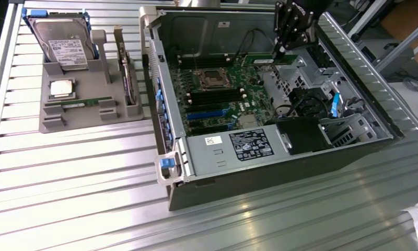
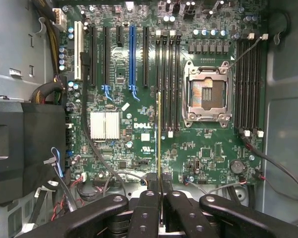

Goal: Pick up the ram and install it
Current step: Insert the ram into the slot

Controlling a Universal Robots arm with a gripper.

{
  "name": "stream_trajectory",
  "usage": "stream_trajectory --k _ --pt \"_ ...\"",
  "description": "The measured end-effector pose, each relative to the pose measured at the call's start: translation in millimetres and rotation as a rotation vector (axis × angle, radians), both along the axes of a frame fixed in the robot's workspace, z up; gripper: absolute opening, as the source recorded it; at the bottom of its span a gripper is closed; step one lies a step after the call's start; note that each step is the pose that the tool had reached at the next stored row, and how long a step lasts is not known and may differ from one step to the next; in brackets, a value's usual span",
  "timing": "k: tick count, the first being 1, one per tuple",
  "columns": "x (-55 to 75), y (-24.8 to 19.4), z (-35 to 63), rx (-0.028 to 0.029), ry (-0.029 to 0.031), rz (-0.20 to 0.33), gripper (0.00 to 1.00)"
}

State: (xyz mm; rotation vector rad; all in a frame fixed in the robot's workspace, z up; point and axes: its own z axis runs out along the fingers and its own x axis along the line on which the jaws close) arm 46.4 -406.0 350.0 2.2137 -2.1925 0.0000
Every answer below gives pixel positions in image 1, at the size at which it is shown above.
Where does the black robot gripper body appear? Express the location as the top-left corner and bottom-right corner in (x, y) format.
(273, 0), (317, 51)

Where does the green RAM stick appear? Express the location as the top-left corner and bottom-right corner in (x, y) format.
(44, 97), (113, 108)
(243, 54), (299, 66)

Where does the black RAM slot bank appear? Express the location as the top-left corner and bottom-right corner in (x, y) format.
(187, 87), (245, 106)
(178, 54), (234, 70)

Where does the green motherboard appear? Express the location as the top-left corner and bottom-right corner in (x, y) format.
(169, 53), (277, 136)

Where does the silver chipset heatsink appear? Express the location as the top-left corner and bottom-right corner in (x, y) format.
(237, 115), (259, 129)

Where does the grey equipment box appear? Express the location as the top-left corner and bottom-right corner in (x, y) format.
(355, 39), (415, 81)

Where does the blue expansion slot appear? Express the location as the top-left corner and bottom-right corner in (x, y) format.
(185, 109), (227, 120)

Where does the brown cardboard box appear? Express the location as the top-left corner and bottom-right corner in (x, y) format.
(379, 0), (418, 67)

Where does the metal disk bay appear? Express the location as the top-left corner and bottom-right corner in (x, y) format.
(318, 112), (374, 147)

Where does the grey power supply unit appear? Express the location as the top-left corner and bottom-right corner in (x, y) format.
(175, 124), (294, 176)

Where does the graphics card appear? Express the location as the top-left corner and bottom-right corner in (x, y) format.
(113, 25), (138, 107)

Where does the open black PC case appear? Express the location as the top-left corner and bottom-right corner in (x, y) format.
(138, 5), (406, 212)

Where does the blue case latch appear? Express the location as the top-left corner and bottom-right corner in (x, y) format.
(158, 157), (175, 170)

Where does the grey parts rack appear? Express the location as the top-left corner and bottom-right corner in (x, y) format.
(37, 29), (144, 134)

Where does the silver CPU chip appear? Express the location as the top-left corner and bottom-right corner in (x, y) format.
(49, 79), (74, 98)

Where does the black looped wire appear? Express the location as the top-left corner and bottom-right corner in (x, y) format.
(239, 28), (277, 57)

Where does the aluminium frame post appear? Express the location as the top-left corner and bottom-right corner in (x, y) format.
(346, 0), (381, 37)

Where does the black power wire bundle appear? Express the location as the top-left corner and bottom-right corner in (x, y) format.
(286, 87), (335, 117)

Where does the CPU socket with metal frame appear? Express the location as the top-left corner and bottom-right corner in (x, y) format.
(193, 69), (227, 92)

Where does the blue flat disk wire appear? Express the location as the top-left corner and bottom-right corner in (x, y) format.
(330, 92), (342, 119)

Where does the grey cable coil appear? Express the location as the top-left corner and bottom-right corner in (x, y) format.
(402, 68), (418, 93)

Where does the hard disk in blue bracket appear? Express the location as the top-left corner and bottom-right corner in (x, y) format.
(21, 7), (100, 72)

